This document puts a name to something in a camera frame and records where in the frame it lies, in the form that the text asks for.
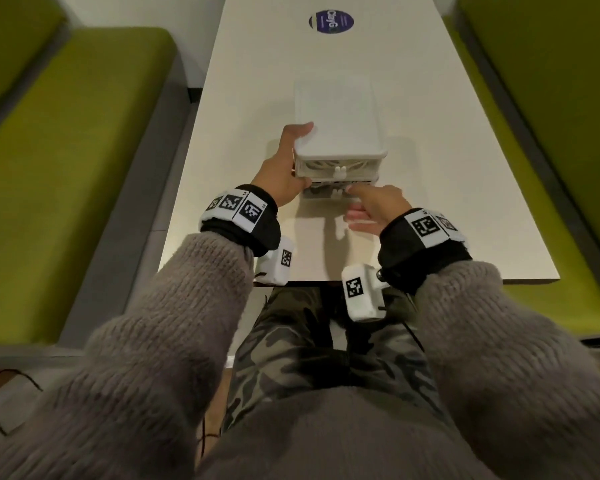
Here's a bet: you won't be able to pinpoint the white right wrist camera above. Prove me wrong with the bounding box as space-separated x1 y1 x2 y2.
341 263 389 324

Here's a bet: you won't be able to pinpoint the person's camouflage trousers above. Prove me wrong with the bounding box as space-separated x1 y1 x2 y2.
219 286 457 437

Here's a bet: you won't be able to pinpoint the black right marker wristband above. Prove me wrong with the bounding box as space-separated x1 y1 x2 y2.
377 208 474 297

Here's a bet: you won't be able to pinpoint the person's left hand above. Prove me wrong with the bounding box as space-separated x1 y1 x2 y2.
249 121 315 209

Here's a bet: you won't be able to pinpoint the person's grey sweater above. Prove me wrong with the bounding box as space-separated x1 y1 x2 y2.
193 387 509 480

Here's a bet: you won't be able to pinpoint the person's right forearm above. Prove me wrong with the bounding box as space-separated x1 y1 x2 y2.
411 260 600 480

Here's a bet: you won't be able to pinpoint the green bench sofa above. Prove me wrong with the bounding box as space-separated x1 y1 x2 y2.
442 0 600 337
0 0 177 347

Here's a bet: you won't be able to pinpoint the person's right hand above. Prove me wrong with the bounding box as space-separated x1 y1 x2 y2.
343 183 414 237

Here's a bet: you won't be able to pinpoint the beige table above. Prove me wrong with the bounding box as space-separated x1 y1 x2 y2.
158 0 562 289

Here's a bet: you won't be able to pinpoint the person's left forearm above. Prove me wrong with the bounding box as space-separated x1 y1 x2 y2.
0 231 257 480

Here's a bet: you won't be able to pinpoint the white drawer box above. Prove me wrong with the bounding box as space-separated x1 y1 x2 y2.
292 78 389 201

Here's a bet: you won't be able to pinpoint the black left marker wristband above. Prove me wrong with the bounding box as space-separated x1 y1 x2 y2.
198 184 283 259

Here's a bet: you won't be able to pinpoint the clear plastic drawer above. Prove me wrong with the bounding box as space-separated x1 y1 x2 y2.
302 182 382 201

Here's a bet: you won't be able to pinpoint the round purple sticker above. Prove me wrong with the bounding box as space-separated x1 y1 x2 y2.
307 8 357 36

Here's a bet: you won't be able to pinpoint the black marker wristband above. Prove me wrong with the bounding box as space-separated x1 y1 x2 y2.
198 184 283 259
377 208 474 297

